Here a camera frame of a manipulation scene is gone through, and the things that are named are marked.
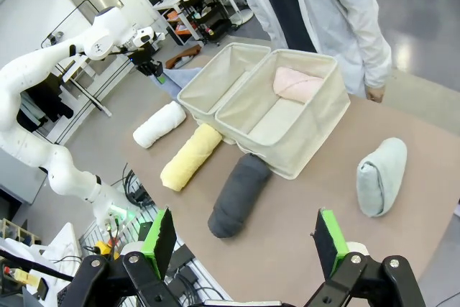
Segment black power adapters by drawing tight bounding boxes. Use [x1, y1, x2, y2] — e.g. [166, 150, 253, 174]
[165, 244, 201, 288]

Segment pink folded towel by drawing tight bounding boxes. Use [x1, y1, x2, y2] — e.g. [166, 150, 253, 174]
[272, 66, 325, 104]

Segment white metal shelf cart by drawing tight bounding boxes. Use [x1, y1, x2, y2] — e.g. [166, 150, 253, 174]
[152, 0, 241, 47]

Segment person torso in white coat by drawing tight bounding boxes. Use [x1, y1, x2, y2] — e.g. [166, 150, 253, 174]
[232, 0, 382, 98]

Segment lavender blue towel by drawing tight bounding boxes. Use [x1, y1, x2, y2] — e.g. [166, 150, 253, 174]
[157, 67, 203, 102]

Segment dark grey towel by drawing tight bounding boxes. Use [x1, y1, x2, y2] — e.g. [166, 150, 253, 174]
[207, 152, 273, 240]

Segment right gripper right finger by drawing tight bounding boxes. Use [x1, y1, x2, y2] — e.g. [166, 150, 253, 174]
[303, 208, 427, 307]

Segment yellow towel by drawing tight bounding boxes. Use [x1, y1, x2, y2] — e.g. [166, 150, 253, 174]
[160, 123, 224, 193]

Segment white sheet cover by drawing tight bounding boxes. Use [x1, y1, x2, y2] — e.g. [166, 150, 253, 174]
[0, 221, 82, 286]

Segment brown cloth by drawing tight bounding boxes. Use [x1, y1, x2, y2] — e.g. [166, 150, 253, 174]
[164, 45, 203, 70]

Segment black cable bundle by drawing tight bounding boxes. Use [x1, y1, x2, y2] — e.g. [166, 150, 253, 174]
[120, 162, 155, 211]

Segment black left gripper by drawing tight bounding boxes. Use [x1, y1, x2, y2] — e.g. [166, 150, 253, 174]
[129, 50, 168, 86]

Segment beige fabric storage basket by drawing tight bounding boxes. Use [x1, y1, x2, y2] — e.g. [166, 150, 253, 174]
[214, 49, 351, 180]
[177, 42, 272, 125]

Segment yellow emergency stop box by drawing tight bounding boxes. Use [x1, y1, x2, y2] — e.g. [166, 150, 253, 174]
[91, 241, 120, 261]

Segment white round stand base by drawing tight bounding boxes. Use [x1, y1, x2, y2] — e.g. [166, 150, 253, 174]
[229, 7, 254, 27]

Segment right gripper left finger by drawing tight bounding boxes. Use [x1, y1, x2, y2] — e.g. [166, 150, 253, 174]
[73, 206, 180, 307]

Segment white towel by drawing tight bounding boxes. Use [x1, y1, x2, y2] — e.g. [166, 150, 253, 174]
[132, 101, 188, 150]

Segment white desk frame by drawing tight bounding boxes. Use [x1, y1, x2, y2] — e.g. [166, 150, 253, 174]
[53, 51, 113, 118]

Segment person left hand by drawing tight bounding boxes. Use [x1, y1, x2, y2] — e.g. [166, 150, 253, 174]
[364, 83, 386, 104]

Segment person left forearm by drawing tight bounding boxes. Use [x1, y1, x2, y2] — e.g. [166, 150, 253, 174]
[328, 0, 393, 89]

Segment mint green towel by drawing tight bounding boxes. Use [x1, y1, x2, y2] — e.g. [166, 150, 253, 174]
[356, 137, 408, 219]

